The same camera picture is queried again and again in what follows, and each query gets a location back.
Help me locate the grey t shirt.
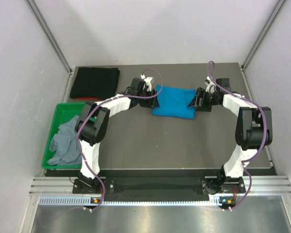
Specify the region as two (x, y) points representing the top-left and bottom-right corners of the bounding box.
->
(47, 115), (82, 166)

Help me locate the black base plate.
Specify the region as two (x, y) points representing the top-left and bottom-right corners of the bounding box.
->
(73, 177), (245, 201)

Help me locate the aluminium frame post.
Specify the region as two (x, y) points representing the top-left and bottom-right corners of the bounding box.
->
(240, 0), (287, 71)
(25, 0), (72, 73)

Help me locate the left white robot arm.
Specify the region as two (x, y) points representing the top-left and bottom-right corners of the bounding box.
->
(75, 75), (159, 193)

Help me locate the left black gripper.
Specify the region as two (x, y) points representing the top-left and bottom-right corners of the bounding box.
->
(137, 88), (159, 108)

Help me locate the left aluminium frame post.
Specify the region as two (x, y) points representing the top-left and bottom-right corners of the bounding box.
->
(25, 0), (72, 73)

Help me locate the folded red t shirt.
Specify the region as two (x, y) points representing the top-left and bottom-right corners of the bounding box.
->
(75, 97), (102, 101)

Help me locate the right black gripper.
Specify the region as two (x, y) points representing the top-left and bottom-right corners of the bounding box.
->
(187, 88), (219, 112)

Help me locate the aluminium front rail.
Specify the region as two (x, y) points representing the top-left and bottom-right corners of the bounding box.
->
(29, 177), (74, 195)

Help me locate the green plastic bin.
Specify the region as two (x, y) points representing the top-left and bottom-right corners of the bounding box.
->
(42, 102), (84, 169)

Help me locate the right aluminium frame post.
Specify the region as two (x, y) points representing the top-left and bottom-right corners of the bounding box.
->
(240, 0), (287, 71)

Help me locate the slotted cable duct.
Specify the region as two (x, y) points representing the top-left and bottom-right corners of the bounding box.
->
(39, 196), (233, 207)

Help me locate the blue t shirt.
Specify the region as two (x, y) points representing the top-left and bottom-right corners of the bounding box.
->
(152, 85), (195, 120)

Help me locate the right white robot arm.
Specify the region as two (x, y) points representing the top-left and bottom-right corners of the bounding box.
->
(188, 77), (273, 192)

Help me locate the folded black t shirt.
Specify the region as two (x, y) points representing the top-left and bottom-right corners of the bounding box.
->
(69, 67), (120, 100)

